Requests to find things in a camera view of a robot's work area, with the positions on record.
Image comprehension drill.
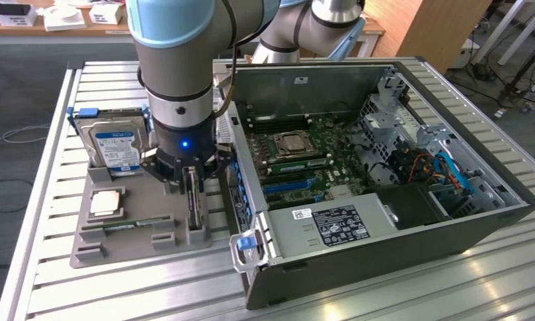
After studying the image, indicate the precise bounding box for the hard disk in blue caddy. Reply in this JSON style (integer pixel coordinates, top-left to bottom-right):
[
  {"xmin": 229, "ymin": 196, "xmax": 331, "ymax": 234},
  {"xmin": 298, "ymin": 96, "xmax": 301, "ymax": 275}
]
[{"xmin": 66, "ymin": 104, "xmax": 155, "ymax": 177}]

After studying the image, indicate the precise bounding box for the blue expansion slot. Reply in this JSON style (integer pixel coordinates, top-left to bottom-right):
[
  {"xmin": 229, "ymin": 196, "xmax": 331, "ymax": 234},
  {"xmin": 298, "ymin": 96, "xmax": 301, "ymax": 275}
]
[{"xmin": 262, "ymin": 179, "xmax": 317, "ymax": 195}]

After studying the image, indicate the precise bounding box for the white cardboard box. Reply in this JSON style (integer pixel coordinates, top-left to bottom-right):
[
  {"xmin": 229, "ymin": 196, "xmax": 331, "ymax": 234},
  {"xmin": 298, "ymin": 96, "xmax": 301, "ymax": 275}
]
[{"xmin": 0, "ymin": 2, "xmax": 40, "ymax": 27}]

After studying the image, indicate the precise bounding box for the black open PC case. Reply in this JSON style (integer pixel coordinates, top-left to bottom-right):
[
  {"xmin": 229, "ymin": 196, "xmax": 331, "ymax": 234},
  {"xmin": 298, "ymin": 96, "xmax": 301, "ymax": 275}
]
[{"xmin": 211, "ymin": 60, "xmax": 535, "ymax": 311}]

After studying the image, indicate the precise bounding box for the white floor cable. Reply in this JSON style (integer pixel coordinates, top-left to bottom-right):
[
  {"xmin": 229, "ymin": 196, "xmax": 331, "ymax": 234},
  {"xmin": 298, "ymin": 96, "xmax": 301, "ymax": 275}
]
[{"xmin": 2, "ymin": 122, "xmax": 55, "ymax": 144}]

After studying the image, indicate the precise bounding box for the black flat device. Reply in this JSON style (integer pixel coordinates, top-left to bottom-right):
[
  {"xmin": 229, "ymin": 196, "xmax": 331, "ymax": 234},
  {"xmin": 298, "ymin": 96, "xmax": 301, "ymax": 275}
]
[{"xmin": 0, "ymin": 2, "xmax": 31, "ymax": 15}]

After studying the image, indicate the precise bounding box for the green RAM stick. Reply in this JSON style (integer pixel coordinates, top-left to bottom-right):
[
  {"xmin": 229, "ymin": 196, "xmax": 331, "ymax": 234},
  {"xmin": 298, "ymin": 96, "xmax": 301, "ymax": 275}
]
[
  {"xmin": 267, "ymin": 158, "xmax": 335, "ymax": 174},
  {"xmin": 102, "ymin": 219, "xmax": 168, "ymax": 231}
]

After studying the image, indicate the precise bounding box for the silver metal disk bay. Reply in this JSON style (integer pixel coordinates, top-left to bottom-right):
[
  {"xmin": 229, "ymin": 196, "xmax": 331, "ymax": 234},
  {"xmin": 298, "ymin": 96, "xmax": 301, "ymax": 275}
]
[{"xmin": 357, "ymin": 66, "xmax": 509, "ymax": 218}]

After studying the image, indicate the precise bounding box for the CPU with paste residue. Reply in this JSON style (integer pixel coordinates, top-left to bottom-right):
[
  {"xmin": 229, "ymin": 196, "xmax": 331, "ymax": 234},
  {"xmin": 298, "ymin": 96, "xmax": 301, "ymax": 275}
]
[{"xmin": 283, "ymin": 133, "xmax": 313, "ymax": 152}]

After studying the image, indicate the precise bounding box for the blue flat disk wire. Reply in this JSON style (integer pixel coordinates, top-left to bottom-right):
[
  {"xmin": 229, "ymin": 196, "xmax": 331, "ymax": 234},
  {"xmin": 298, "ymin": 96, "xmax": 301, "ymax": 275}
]
[{"xmin": 431, "ymin": 150, "xmax": 476, "ymax": 197}]

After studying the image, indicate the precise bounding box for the grey power supply unit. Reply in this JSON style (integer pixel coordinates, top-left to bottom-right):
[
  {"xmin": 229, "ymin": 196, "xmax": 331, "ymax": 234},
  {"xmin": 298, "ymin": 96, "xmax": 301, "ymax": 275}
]
[{"xmin": 267, "ymin": 193, "xmax": 401, "ymax": 260}]

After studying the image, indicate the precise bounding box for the white round object on box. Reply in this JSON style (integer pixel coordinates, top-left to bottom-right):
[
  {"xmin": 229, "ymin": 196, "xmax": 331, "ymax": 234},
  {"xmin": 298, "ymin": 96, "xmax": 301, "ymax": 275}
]
[{"xmin": 42, "ymin": 5, "xmax": 90, "ymax": 33}]

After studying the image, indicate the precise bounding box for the black wire bundle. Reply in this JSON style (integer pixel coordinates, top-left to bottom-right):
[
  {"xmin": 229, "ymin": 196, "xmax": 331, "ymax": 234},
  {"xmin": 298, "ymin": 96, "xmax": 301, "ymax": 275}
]
[{"xmin": 365, "ymin": 143, "xmax": 410, "ymax": 187}]

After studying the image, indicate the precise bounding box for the graphics card with metal bracket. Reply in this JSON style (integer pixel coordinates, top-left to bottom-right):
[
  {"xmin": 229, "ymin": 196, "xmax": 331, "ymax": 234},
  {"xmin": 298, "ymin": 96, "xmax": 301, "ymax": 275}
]
[{"xmin": 182, "ymin": 165, "xmax": 206, "ymax": 232}]

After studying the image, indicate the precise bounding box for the small white printed box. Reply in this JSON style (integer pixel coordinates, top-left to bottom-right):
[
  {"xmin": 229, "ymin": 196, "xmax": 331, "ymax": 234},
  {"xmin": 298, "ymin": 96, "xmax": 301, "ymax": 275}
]
[{"xmin": 88, "ymin": 3, "xmax": 127, "ymax": 25}]

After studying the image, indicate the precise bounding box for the loose CPU silver lid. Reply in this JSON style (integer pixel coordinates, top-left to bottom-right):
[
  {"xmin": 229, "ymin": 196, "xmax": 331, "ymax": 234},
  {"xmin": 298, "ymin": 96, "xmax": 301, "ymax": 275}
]
[{"xmin": 91, "ymin": 191, "xmax": 122, "ymax": 217}]

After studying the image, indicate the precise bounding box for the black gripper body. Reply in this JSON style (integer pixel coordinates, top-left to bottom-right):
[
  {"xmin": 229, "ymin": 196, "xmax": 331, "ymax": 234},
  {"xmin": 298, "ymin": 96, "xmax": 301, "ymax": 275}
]
[{"xmin": 152, "ymin": 116, "xmax": 219, "ymax": 168}]

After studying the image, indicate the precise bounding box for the metal CPU socket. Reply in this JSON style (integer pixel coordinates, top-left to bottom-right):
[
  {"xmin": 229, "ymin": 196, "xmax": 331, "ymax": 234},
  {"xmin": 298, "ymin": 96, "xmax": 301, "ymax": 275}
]
[{"xmin": 271, "ymin": 130, "xmax": 322, "ymax": 160}]

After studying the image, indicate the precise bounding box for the white table frame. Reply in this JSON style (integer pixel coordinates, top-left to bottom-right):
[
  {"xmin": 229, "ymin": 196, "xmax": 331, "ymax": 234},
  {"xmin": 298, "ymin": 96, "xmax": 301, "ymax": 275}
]
[{"xmin": 468, "ymin": 0, "xmax": 535, "ymax": 91}]

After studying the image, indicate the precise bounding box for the green motherboard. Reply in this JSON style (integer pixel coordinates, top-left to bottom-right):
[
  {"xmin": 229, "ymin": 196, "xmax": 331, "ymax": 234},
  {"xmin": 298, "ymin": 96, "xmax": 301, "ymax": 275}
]
[{"xmin": 245, "ymin": 112, "xmax": 385, "ymax": 210}]

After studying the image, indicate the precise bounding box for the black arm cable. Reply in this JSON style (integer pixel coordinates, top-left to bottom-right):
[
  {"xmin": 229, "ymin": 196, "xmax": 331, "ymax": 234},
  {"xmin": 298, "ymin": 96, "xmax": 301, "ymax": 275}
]
[{"xmin": 211, "ymin": 0, "xmax": 238, "ymax": 120}]

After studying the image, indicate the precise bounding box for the orange red yellow wire bundle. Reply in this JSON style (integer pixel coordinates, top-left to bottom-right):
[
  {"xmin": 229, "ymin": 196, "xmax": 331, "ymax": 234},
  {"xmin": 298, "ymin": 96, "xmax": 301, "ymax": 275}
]
[{"xmin": 405, "ymin": 152, "xmax": 450, "ymax": 184}]

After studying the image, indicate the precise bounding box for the grey parts rack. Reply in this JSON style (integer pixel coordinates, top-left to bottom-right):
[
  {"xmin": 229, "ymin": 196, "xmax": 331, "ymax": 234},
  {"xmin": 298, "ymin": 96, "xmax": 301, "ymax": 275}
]
[{"xmin": 68, "ymin": 162, "xmax": 214, "ymax": 270}]

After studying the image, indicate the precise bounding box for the black stand with casters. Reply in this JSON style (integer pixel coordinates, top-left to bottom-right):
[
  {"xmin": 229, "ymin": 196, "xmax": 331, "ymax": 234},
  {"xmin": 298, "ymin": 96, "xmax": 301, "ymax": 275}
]
[{"xmin": 494, "ymin": 19, "xmax": 535, "ymax": 118}]

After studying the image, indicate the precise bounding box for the long black expansion slot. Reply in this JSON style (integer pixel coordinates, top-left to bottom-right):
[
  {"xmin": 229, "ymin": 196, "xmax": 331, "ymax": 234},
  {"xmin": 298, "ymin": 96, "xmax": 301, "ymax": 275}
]
[{"xmin": 261, "ymin": 174, "xmax": 310, "ymax": 184}]

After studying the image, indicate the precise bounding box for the wooden cabinet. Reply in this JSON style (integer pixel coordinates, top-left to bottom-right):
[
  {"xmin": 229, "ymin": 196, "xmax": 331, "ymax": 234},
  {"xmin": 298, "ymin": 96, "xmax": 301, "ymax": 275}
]
[{"xmin": 361, "ymin": 0, "xmax": 496, "ymax": 73}]

